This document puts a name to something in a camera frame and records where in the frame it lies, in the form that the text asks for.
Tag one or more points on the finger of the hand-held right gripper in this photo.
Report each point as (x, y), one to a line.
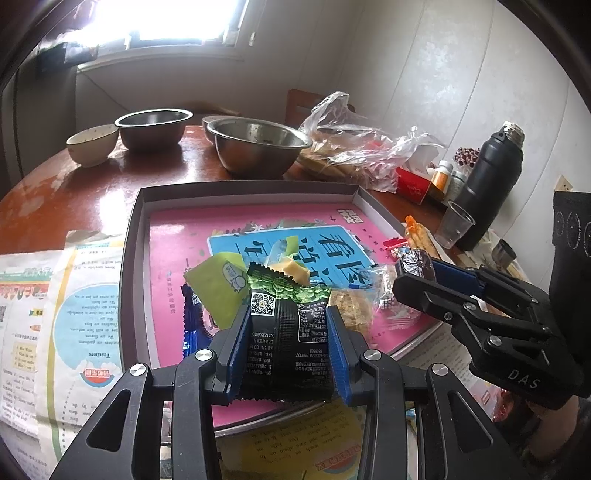
(438, 300)
(485, 284)

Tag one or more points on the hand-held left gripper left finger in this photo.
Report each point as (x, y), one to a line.
(238, 350)

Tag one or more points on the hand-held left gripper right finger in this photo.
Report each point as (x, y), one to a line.
(342, 355)

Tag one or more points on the small clear-wrapped brown snack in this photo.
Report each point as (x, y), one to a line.
(413, 263)

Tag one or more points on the black and green snack packet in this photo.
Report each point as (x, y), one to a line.
(286, 341)

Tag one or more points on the clear-wrapped crumbly cake packet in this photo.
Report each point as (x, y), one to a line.
(353, 304)

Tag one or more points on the light green candy packet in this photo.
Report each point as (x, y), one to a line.
(217, 281)

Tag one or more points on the shallow box with pink lining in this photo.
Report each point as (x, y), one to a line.
(175, 240)

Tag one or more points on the person's right hand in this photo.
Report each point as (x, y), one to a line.
(558, 429)

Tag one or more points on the small metal cup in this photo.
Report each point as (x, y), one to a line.
(504, 254)

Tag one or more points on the blue snack packet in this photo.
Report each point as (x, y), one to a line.
(191, 318)

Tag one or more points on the clear plastic cup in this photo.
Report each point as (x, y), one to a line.
(455, 226)

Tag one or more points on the orange snack packet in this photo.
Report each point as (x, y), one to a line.
(418, 235)

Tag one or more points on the black thermos flask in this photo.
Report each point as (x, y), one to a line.
(494, 184)

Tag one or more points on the white pill bottle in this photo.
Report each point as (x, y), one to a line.
(457, 184)

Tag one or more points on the orange pill bottle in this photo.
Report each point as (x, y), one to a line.
(441, 177)

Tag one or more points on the red tissue box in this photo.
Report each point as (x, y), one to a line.
(415, 184)

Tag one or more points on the red bead cluster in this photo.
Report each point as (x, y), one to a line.
(467, 156)

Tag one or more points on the clear plastic bag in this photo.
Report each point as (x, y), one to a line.
(369, 147)

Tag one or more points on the flatbread stack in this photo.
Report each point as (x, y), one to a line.
(341, 161)

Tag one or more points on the printed newspaper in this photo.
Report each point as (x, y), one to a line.
(55, 323)

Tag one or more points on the large shiny steel bowl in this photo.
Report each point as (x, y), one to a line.
(256, 147)

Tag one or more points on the dark steel bowl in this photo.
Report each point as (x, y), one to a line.
(152, 129)

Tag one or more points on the wooden chair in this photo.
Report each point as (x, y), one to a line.
(300, 106)

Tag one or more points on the beige ceramic bowl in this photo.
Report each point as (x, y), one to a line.
(92, 145)

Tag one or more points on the tall grey cabinet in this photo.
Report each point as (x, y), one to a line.
(32, 115)

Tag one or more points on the window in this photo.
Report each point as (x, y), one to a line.
(161, 18)

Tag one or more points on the wall socket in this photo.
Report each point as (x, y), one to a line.
(565, 183)

